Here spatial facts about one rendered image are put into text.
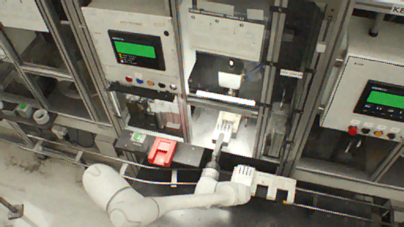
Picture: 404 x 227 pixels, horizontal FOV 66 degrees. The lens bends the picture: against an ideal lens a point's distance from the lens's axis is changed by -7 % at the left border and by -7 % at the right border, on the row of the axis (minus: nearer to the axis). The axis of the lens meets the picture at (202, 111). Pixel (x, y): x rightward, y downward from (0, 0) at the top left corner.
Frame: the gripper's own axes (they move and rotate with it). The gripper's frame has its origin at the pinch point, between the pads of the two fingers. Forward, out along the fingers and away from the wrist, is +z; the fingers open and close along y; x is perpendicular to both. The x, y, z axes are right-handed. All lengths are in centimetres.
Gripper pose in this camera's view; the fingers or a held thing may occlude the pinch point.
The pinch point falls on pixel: (220, 140)
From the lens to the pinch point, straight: 188.6
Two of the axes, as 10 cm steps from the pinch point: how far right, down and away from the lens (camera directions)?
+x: -9.6, -1.9, 2.0
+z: 2.7, -7.6, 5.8
